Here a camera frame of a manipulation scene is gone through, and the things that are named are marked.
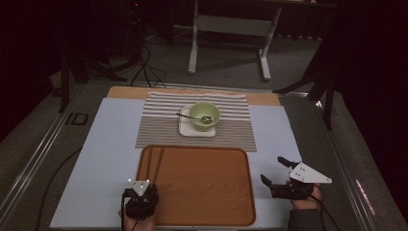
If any white table cover sheet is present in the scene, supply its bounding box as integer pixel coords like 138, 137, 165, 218
49, 96, 304, 229

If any black rectangular floor bracket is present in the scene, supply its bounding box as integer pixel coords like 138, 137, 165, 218
65, 112, 89, 126

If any black tripod stand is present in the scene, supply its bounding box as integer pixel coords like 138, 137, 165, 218
273, 41, 338, 131

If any green bowl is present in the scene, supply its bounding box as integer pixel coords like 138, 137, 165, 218
188, 101, 221, 133

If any white square plate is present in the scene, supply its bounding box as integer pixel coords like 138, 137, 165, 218
178, 105, 217, 139

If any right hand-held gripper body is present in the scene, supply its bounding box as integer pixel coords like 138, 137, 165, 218
269, 161, 333, 201

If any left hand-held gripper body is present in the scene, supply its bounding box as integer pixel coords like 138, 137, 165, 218
121, 178, 160, 221

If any wooden tray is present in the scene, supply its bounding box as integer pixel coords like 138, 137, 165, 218
129, 144, 257, 227

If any white table frame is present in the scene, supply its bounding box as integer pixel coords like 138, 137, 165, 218
187, 0, 338, 82

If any person's left hand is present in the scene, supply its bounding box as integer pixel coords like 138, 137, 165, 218
118, 210, 157, 231

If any hand-held gripper cable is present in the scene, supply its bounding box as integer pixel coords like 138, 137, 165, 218
120, 189, 128, 231
308, 192, 343, 231

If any metal spoon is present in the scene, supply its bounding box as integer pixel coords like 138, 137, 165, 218
175, 112, 214, 125

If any striped placemat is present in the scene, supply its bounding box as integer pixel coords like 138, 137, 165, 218
135, 90, 258, 153

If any right hand-held gripper cable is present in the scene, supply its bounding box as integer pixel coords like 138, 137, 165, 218
308, 192, 343, 231

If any left hand-held gripper cable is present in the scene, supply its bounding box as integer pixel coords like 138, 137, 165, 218
120, 189, 128, 231

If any long metal rail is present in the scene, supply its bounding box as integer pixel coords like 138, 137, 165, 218
0, 84, 85, 222
150, 81, 309, 96
314, 99, 386, 231

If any bundle of black floor cables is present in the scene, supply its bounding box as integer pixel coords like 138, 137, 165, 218
129, 42, 167, 90

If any dark equipment tower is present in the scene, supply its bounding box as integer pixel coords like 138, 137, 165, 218
126, 0, 146, 62

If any long black cable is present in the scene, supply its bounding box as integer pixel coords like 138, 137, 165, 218
34, 147, 83, 231

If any person's right hand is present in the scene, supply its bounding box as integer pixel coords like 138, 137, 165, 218
285, 180, 323, 211

